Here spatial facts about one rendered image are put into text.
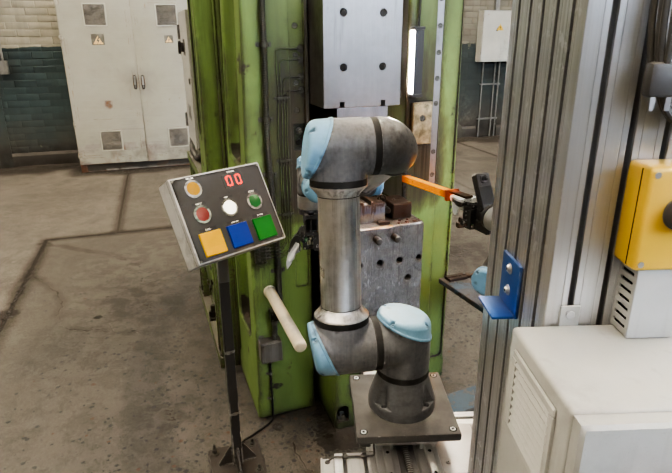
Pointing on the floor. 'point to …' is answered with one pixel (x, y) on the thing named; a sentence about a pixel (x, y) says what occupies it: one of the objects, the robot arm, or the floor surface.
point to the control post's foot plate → (219, 459)
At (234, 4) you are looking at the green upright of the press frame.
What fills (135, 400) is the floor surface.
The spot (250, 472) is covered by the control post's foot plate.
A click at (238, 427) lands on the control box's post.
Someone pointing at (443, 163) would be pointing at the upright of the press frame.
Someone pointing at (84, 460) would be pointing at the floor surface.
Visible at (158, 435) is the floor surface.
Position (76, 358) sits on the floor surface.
